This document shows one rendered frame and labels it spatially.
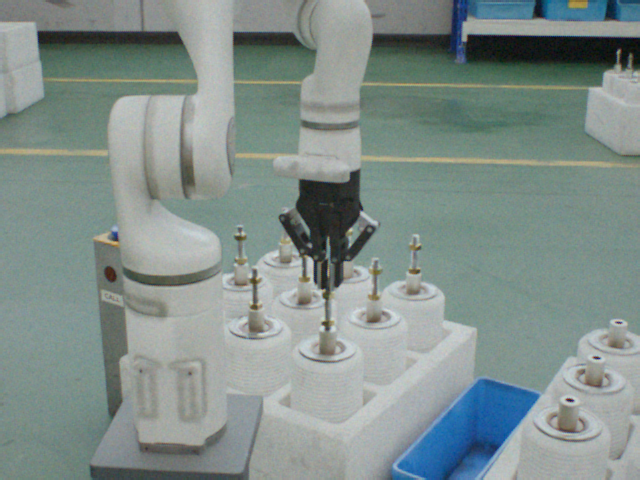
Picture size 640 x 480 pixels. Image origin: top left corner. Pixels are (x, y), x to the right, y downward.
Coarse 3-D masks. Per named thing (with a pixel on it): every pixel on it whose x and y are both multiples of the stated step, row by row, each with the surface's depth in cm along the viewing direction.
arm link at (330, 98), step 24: (336, 0) 96; (360, 0) 97; (312, 24) 97; (336, 24) 95; (360, 24) 96; (336, 48) 97; (360, 48) 98; (336, 72) 98; (360, 72) 100; (312, 96) 101; (336, 96) 100; (312, 120) 101; (336, 120) 101
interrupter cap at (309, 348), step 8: (312, 336) 117; (336, 336) 117; (304, 344) 115; (312, 344) 115; (336, 344) 116; (344, 344) 115; (352, 344) 115; (304, 352) 113; (312, 352) 113; (320, 352) 114; (336, 352) 114; (344, 352) 113; (352, 352) 113; (312, 360) 111; (320, 360) 111; (328, 360) 111; (336, 360) 111; (344, 360) 111
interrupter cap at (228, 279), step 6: (222, 276) 137; (228, 276) 138; (234, 276) 138; (222, 282) 136; (228, 282) 136; (234, 282) 136; (264, 282) 135; (228, 288) 133; (234, 288) 133; (240, 288) 133; (246, 288) 133
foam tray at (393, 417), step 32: (416, 352) 129; (448, 352) 129; (128, 384) 128; (288, 384) 120; (416, 384) 121; (448, 384) 131; (288, 416) 112; (352, 416) 112; (384, 416) 114; (416, 416) 123; (256, 448) 116; (288, 448) 113; (320, 448) 109; (352, 448) 108; (384, 448) 116
